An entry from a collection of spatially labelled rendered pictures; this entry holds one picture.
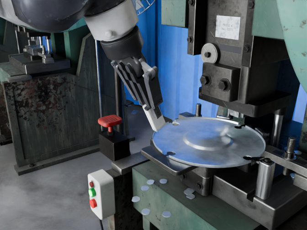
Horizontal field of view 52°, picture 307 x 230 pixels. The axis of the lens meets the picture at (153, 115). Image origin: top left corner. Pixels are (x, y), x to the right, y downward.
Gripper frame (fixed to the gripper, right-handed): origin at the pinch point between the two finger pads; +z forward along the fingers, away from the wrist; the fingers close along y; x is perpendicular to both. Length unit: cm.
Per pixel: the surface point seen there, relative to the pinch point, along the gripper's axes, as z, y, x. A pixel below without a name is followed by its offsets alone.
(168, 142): 13.8, -4.9, 3.2
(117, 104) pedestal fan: 47, -85, 26
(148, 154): 10.6, -3.2, -4.0
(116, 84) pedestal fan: 37, -85, 31
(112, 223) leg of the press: 42, -23, -18
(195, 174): 22.7, 1.6, 3.3
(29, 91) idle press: 41, -152, 2
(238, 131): 22.1, 2.1, 20.9
